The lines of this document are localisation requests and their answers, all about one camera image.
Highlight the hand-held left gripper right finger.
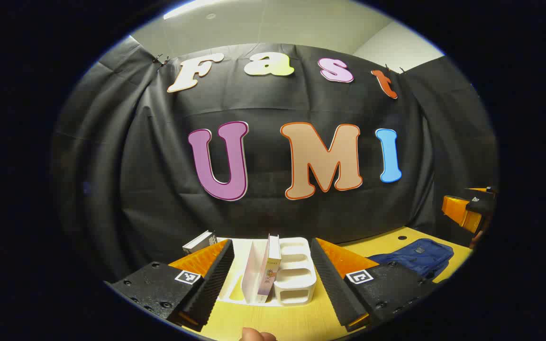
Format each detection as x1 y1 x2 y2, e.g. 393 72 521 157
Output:
311 238 437 332

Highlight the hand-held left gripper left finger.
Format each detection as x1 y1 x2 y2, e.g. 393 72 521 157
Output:
105 239 235 332

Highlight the white bookshelf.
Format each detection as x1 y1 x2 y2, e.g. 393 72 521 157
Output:
216 237 317 307

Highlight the grey book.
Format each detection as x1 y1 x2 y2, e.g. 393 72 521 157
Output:
182 231 218 255

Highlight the blue schoolbag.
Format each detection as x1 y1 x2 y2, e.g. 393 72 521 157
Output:
367 238 455 280

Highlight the pink book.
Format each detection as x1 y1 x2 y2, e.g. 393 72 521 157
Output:
256 234 282 304

